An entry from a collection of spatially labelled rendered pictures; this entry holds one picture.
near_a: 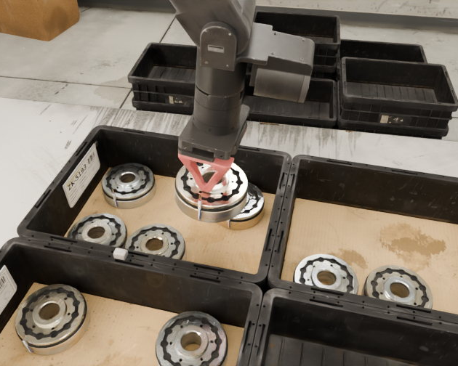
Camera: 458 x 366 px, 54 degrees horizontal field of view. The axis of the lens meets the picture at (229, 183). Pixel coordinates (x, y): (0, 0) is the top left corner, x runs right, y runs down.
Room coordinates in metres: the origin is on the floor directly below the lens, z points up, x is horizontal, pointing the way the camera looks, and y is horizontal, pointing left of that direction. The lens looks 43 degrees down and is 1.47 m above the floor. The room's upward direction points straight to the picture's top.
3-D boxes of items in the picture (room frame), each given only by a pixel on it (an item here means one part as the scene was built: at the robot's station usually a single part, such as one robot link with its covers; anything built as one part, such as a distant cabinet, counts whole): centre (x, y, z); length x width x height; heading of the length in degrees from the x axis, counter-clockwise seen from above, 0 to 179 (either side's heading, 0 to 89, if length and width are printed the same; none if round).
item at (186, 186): (0.46, 0.02, 1.03); 0.10 x 0.10 x 0.01
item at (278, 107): (1.56, -0.23, 0.31); 0.40 x 0.30 x 0.34; 81
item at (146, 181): (0.65, 0.20, 0.86); 0.10 x 0.10 x 0.01
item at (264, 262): (0.55, 0.11, 0.92); 0.40 x 0.30 x 0.02; 77
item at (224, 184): (0.46, 0.02, 1.04); 0.05 x 0.05 x 0.01
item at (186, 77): (1.62, 0.17, 0.37); 0.40 x 0.30 x 0.45; 81
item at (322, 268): (0.42, -0.16, 0.86); 0.05 x 0.05 x 0.01
